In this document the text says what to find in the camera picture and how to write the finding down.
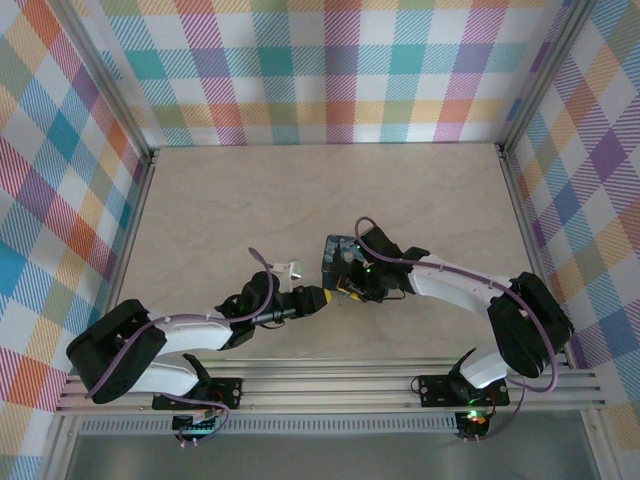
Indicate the starry night print tin box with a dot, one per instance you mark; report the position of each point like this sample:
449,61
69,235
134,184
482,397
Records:
332,255

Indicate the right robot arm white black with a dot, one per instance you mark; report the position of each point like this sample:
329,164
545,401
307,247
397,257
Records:
445,282

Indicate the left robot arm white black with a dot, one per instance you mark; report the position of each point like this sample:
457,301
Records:
195,332

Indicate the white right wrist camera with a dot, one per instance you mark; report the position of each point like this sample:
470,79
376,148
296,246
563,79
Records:
346,257

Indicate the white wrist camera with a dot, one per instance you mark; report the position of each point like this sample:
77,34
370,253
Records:
298,269
346,257

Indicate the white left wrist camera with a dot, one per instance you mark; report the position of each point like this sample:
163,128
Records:
298,269

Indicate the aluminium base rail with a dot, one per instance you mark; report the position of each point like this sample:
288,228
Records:
325,392

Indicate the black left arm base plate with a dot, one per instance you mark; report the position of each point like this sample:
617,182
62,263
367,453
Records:
227,390

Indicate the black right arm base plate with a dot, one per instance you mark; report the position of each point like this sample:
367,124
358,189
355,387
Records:
435,390

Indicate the aluminium side rail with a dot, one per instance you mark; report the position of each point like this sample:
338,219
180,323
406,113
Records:
519,200
125,260

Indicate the aluminium frame post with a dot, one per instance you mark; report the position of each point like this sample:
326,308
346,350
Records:
533,100
107,82

